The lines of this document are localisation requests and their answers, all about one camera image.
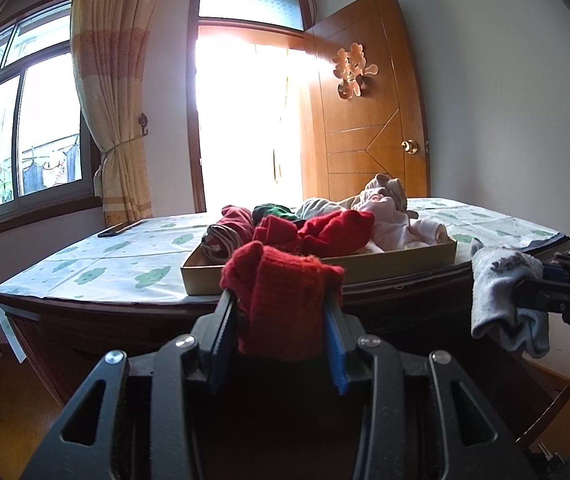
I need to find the gold paper-cut door decoration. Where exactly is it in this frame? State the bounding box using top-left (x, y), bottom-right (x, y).
top-left (333, 42), bottom-right (380, 98)

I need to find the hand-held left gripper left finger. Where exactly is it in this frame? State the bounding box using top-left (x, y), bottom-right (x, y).
top-left (32, 290), bottom-right (238, 480)

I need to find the red underwear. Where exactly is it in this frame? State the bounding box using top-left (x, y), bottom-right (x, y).
top-left (252, 210), bottom-right (376, 258)

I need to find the frosted transom window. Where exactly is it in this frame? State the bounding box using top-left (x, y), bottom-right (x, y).
top-left (197, 0), bottom-right (312, 35)

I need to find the maroon underwear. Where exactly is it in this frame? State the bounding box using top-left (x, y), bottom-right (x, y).
top-left (205, 205), bottom-right (256, 263)

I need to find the grey blue sock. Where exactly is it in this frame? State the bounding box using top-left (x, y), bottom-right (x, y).
top-left (470, 239), bottom-right (552, 360)

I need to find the pale beige underwear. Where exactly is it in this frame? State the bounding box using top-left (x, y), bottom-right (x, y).
top-left (407, 216), bottom-right (450, 247)

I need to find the bright red sock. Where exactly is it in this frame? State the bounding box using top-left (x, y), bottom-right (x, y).
top-left (220, 241), bottom-right (346, 365)

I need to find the pink underwear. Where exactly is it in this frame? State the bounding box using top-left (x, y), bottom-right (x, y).
top-left (360, 192), bottom-right (413, 252)

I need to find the laundry on clothesline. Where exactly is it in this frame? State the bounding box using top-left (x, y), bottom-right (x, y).
top-left (0, 132), bottom-right (82, 196)

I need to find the black smartphone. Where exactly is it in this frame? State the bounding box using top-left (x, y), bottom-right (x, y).
top-left (97, 221), bottom-right (142, 239)

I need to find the green underwear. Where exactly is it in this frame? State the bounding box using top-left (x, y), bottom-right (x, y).
top-left (252, 202), bottom-right (300, 222)

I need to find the table with cloud-print cloth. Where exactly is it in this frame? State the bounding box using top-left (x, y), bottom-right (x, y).
top-left (0, 197), bottom-right (570, 363)

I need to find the cardboard box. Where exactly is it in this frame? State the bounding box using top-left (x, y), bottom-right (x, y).
top-left (180, 220), bottom-right (458, 297)

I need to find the dark wooden cabinet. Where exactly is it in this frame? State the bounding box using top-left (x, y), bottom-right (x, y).
top-left (0, 247), bottom-right (570, 411)

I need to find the grey white sock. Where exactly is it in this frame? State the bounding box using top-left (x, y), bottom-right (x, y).
top-left (297, 197), bottom-right (360, 221)

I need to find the sliding glass window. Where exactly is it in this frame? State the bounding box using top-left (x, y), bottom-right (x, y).
top-left (0, 0), bottom-right (103, 246)

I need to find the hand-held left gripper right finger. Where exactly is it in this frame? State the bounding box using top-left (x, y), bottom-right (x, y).
top-left (322, 305), bottom-right (530, 480)

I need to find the tied yellow curtain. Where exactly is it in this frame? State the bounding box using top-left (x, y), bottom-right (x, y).
top-left (71, 0), bottom-right (170, 228)

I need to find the wooden door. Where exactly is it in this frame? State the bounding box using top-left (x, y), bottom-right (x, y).
top-left (301, 0), bottom-right (430, 201)

